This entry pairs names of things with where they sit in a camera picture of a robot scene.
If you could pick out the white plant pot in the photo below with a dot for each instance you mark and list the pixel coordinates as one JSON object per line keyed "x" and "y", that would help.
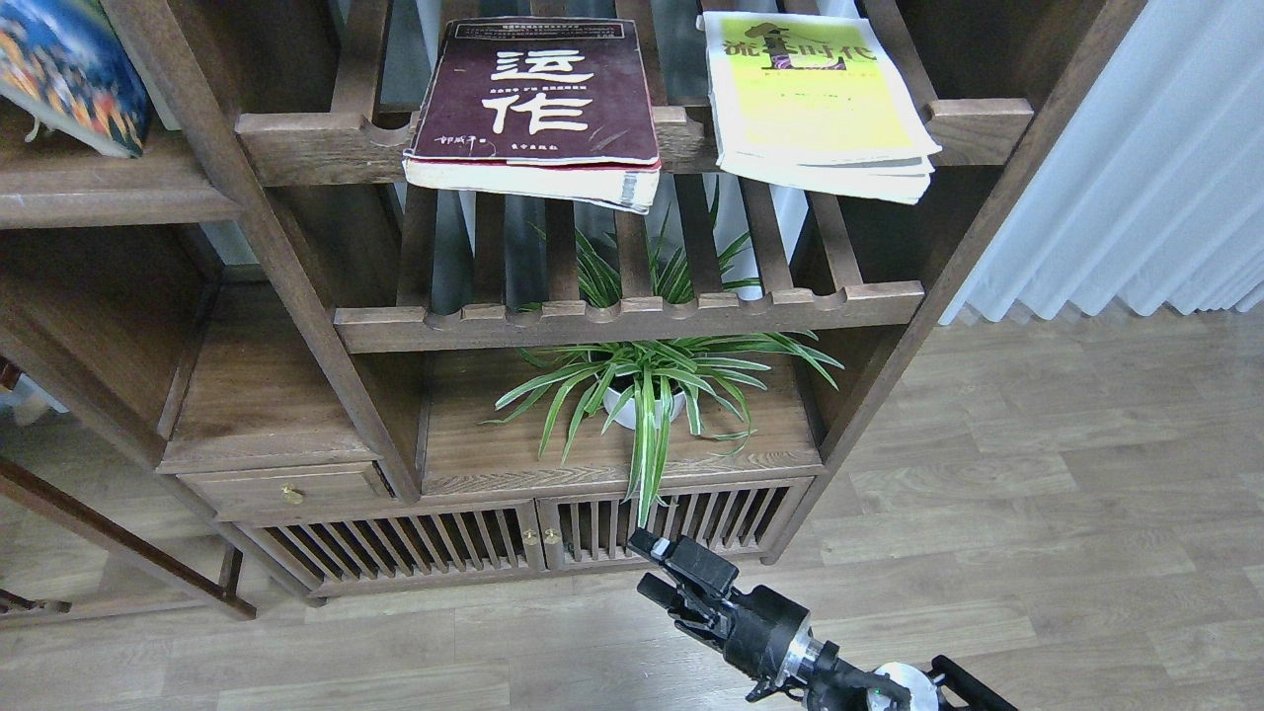
{"x": 620, "y": 406}

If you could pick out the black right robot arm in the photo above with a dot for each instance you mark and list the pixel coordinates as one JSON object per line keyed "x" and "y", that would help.
{"x": 837, "y": 685}

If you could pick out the maroon book white characters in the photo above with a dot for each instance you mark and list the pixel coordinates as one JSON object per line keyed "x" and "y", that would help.
{"x": 539, "y": 107}

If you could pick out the yellow green cover book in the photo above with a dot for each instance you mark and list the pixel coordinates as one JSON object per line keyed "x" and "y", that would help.
{"x": 814, "y": 103}

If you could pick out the brass drawer knob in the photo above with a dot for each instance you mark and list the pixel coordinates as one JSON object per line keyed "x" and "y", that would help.
{"x": 291, "y": 495}

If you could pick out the colourful 300 paperback book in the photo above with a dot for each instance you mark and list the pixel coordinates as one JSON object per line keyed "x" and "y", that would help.
{"x": 63, "y": 62}

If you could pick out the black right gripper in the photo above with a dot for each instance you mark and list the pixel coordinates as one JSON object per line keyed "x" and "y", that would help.
{"x": 761, "y": 633}

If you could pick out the green spider plant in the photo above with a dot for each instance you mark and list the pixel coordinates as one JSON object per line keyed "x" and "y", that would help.
{"x": 573, "y": 379}

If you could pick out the white pleated curtain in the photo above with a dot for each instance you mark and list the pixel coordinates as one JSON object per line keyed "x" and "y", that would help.
{"x": 1153, "y": 196}

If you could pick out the dark wooden bookshelf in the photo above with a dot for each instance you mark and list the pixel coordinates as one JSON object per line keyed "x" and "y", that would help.
{"x": 248, "y": 305}

